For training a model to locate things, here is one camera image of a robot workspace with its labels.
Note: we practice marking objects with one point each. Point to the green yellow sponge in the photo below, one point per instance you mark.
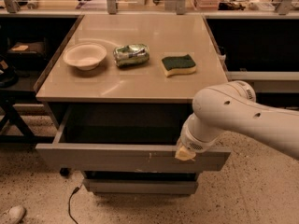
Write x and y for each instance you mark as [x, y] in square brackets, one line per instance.
[178, 65]

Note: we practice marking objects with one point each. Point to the white paper bowl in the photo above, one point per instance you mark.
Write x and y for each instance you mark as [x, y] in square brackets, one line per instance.
[85, 56]

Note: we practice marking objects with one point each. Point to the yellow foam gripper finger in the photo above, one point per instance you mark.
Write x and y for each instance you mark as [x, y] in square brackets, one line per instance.
[184, 154]

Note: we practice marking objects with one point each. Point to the grey drawer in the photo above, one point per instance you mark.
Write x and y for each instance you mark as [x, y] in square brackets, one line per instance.
[123, 158]
[134, 186]

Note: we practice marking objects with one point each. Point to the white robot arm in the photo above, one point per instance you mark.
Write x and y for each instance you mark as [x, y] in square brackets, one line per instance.
[232, 107]

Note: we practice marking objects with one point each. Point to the white shoe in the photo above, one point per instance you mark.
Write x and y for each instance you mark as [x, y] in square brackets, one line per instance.
[13, 215]

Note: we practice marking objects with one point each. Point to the grey bottom drawer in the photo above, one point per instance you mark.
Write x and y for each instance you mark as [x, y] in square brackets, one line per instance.
[134, 186]

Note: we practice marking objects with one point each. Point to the black bag on left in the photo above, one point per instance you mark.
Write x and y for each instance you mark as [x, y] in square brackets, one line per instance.
[8, 76]

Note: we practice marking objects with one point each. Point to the grey drawer cabinet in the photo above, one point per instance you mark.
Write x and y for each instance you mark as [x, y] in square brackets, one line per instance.
[118, 95]

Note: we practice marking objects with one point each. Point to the grey top drawer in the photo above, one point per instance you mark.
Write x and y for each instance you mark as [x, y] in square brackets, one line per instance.
[123, 158]

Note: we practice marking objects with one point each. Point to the crushed green soda can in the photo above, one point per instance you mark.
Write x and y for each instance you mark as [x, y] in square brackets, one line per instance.
[132, 54]

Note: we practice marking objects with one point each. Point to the black side table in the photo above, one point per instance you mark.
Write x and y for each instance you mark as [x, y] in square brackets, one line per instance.
[32, 59]

